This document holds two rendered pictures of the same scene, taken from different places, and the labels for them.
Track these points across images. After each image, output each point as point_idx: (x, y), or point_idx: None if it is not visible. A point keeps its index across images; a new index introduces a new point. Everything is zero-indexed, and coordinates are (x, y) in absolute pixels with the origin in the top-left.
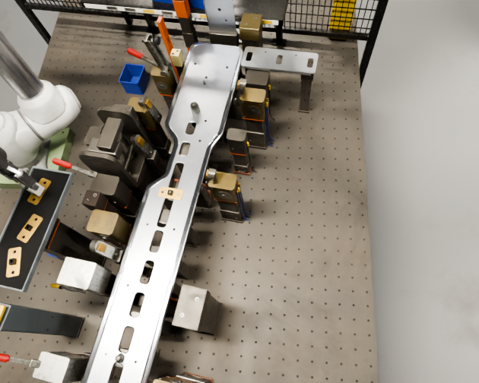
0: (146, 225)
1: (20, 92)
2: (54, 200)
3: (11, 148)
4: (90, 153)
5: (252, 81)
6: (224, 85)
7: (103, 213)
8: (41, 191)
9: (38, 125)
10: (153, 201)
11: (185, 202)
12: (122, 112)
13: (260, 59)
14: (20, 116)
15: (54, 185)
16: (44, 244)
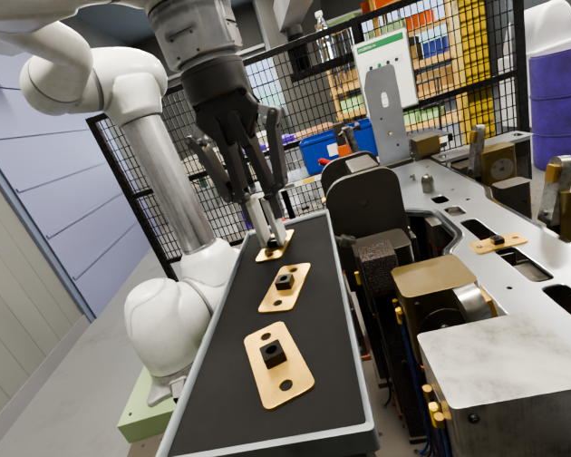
0: (508, 289)
1: (190, 238)
2: (316, 240)
3: (169, 324)
4: (349, 176)
5: (467, 165)
6: (440, 171)
7: (417, 266)
8: (284, 235)
9: (208, 287)
10: (479, 261)
11: (543, 239)
12: (363, 151)
13: (458, 152)
14: (183, 282)
15: (303, 231)
16: (347, 296)
